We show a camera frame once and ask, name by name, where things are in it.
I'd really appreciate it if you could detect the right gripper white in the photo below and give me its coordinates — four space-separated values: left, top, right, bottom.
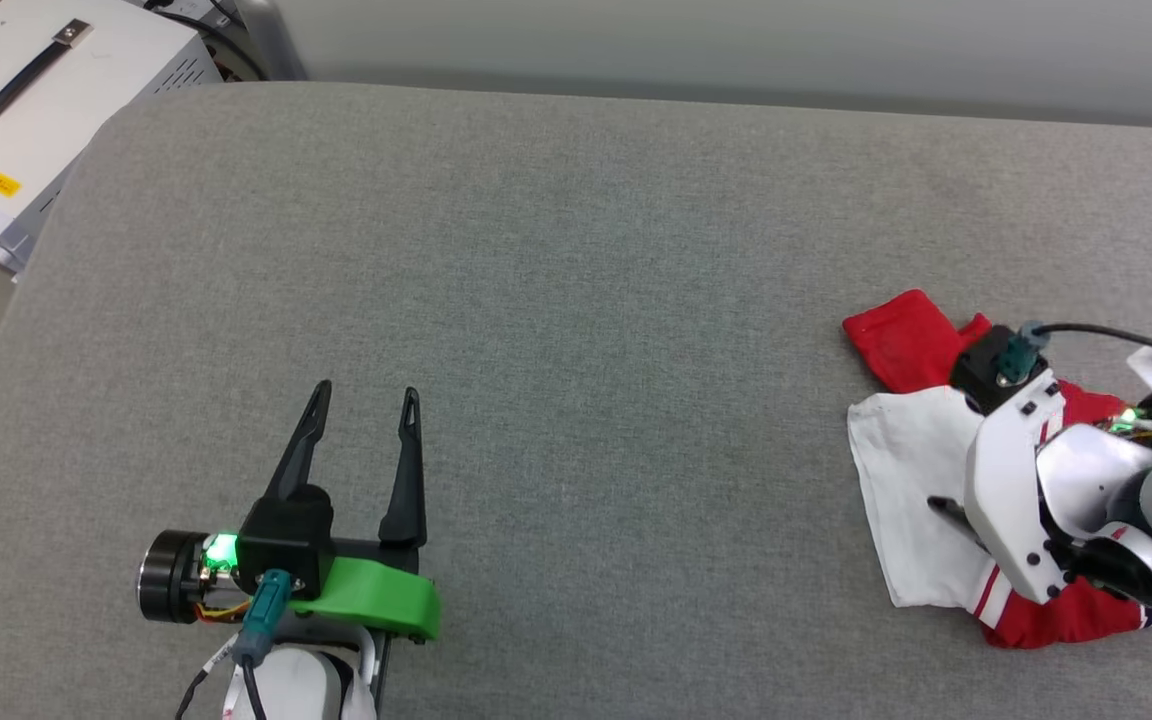
928 370 1072 606

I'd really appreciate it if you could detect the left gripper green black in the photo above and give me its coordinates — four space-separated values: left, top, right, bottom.
139 379 442 701

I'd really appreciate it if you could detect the red and white garment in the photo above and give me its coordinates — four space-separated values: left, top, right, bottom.
841 290 1152 651

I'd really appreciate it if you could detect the white equipment box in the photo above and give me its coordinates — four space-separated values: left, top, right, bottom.
0 0 224 273

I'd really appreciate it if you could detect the grey metal post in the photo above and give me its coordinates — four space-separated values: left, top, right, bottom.
234 0 309 83

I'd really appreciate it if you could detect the black power cable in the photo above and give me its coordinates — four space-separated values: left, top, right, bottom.
141 0 269 83

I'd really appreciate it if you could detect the black box handle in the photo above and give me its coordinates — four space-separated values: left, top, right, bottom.
0 20 94 143

